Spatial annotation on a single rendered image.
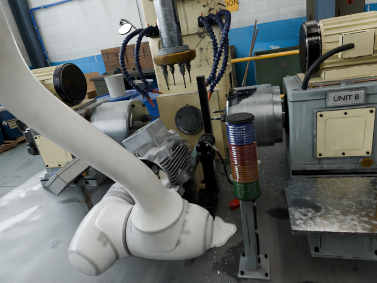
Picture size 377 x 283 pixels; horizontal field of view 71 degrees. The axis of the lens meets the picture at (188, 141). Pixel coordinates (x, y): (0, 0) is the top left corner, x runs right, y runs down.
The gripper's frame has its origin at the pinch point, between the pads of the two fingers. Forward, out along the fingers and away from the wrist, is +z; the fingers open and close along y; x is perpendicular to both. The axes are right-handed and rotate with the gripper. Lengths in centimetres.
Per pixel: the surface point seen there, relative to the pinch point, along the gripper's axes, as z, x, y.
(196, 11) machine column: 62, -34, -8
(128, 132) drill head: 23.3, 4.2, 21.2
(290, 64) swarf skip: 433, 99, -82
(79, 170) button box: -8.9, 0.4, 22.5
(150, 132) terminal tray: -0.6, -6.9, -1.0
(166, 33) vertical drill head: 39.2, -29.5, 0.1
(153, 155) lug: -10.1, -4.6, -4.9
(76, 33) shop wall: 559, -12, 406
